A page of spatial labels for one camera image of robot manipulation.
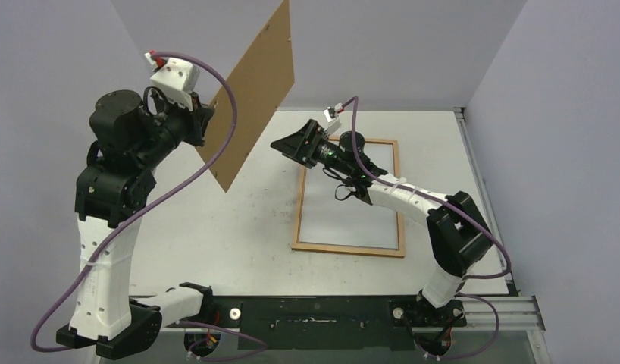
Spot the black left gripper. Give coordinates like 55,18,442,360
136,87,214,169

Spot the printed photo sheet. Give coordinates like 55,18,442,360
298,164,400,250

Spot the wooden picture frame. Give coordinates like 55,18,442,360
291,167,406,258

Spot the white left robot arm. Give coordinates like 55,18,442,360
56,86,214,360

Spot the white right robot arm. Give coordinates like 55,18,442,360
271,119,493,325

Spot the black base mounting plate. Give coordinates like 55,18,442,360
176,295,467,351

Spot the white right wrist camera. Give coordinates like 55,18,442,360
322,107,342,137

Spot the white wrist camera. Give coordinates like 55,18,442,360
322,107,342,137
150,58,199,111

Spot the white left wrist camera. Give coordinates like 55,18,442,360
150,58,199,111

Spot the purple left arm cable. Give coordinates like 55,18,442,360
30,51,268,362

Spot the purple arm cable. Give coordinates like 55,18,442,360
340,96,513,362
30,51,268,362

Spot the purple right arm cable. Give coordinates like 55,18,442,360
340,96,513,362

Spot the aluminium front rail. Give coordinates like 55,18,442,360
92,296,547,334

